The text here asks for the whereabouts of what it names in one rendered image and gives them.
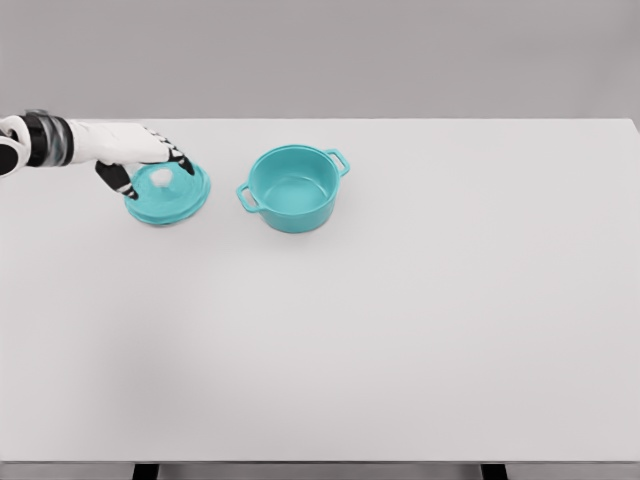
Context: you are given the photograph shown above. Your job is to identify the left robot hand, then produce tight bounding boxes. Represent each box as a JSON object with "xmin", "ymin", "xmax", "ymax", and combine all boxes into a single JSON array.
[{"xmin": 93, "ymin": 123, "xmax": 197, "ymax": 202}]

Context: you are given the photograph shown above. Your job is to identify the teal pot lid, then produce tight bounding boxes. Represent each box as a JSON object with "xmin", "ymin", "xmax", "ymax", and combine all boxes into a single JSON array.
[{"xmin": 123, "ymin": 160, "xmax": 212, "ymax": 227}]

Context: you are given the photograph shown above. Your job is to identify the teal pot with handles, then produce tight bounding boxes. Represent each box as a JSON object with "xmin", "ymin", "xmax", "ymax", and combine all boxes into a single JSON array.
[{"xmin": 235, "ymin": 144, "xmax": 352, "ymax": 235}]

